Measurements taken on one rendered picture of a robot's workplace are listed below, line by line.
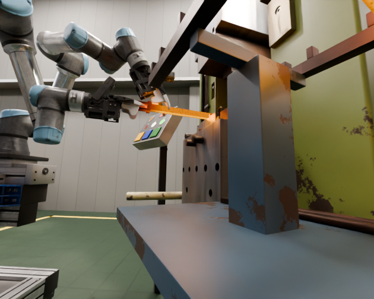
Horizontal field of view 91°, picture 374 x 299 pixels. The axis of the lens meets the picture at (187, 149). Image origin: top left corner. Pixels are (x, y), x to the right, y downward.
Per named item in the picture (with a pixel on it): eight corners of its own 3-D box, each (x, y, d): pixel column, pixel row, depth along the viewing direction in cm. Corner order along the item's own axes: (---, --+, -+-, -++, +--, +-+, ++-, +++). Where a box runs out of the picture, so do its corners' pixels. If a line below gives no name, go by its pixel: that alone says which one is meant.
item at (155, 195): (126, 202, 97) (126, 191, 98) (126, 200, 102) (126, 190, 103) (202, 200, 111) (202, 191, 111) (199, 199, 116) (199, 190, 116)
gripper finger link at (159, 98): (158, 113, 69) (147, 96, 72) (172, 108, 71) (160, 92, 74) (158, 108, 66) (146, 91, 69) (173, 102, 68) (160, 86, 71)
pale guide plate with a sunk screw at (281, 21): (291, 28, 55) (287, -20, 58) (269, 47, 64) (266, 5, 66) (295, 29, 56) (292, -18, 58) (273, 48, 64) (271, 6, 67)
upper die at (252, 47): (215, 48, 77) (215, 28, 79) (197, 73, 96) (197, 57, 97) (291, 69, 90) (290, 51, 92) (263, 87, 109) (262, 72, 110)
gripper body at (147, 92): (141, 102, 76) (128, 75, 75) (159, 95, 79) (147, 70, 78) (143, 94, 68) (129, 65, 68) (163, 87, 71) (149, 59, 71)
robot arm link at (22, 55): (-11, 20, 67) (32, 148, 72) (-19, -2, 59) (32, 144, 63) (29, 25, 75) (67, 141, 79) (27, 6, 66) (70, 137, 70)
